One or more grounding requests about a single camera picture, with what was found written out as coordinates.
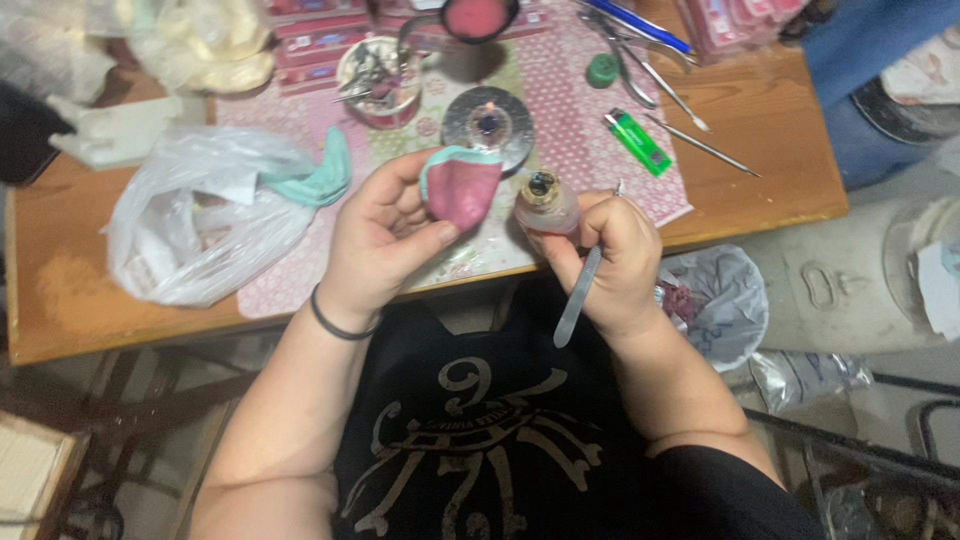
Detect person's left hand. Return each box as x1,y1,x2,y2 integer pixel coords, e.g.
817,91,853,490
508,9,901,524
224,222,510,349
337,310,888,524
315,147,462,336

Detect person's right hand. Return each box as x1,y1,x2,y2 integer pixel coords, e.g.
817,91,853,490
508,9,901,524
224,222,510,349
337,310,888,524
534,190,666,340

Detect metal wax carving tool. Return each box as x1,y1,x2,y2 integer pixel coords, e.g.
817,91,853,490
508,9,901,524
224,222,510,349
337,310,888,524
552,180,626,350

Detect pink wax denture base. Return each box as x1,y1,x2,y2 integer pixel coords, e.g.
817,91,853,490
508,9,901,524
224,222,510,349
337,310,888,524
418,145,504,234

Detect teal dental cast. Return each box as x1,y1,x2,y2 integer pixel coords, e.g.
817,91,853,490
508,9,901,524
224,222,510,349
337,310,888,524
261,125,354,210

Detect small clear glass bottle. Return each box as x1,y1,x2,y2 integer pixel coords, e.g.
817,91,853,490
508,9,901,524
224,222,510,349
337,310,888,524
513,170,583,238

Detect bin with plastic liner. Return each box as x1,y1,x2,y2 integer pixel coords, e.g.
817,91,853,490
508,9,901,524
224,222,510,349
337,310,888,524
654,243,771,374

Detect green lighter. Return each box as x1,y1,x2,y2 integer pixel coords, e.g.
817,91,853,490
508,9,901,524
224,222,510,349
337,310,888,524
603,108,675,179

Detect thin metal probe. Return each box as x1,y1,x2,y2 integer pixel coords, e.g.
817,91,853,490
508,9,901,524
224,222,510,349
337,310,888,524
643,112,763,180

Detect pink dotted table mat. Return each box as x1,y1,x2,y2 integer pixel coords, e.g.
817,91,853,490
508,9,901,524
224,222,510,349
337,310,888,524
213,0,693,321

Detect metal cup with tools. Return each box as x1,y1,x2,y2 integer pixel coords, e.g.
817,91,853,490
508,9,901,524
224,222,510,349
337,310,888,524
333,35,424,131

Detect glass alcohol lamp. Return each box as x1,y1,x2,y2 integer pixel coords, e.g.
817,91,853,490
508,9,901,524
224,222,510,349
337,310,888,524
440,84,537,174

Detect clear plastic bag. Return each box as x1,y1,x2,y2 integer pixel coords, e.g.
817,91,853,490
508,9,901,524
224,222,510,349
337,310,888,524
103,126,319,309

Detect metal dental spatula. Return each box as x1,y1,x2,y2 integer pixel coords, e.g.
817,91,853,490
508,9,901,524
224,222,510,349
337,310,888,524
619,41,713,135

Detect stack of red boxes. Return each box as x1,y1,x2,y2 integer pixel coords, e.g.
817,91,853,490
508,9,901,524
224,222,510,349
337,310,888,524
265,0,556,96

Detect black printed t-shirt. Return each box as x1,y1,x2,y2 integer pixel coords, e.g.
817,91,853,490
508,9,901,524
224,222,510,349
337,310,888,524
332,276,826,540

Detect green bottle cap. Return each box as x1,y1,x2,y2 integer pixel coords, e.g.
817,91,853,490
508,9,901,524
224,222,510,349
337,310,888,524
585,52,621,90

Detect metal pliers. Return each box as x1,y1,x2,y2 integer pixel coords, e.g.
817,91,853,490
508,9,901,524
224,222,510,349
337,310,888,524
576,6,663,111

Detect blue pen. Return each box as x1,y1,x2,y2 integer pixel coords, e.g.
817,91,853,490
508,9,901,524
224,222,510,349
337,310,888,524
581,0,696,56

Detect heap of plastic bags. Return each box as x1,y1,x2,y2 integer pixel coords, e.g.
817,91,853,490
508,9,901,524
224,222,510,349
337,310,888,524
0,0,276,97

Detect stack of pink packets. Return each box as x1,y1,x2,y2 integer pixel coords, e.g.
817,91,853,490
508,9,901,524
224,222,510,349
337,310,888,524
673,0,813,66

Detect white tissue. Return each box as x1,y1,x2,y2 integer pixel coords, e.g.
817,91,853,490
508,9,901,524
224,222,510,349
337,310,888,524
47,95,186,171

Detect white bucket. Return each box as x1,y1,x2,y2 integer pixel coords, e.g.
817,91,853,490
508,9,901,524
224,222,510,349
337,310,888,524
881,193,960,342

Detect round bowl with cloth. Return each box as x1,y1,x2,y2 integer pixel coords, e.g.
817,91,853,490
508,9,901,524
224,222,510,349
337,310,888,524
850,28,960,147

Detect black bag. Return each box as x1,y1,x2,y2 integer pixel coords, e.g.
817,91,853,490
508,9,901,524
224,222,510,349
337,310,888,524
0,78,77,186

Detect wooden stool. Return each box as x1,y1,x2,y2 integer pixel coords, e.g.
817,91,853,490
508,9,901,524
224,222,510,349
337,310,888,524
0,408,93,540

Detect black hair tie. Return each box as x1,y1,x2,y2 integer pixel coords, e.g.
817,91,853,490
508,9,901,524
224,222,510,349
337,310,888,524
309,282,384,342

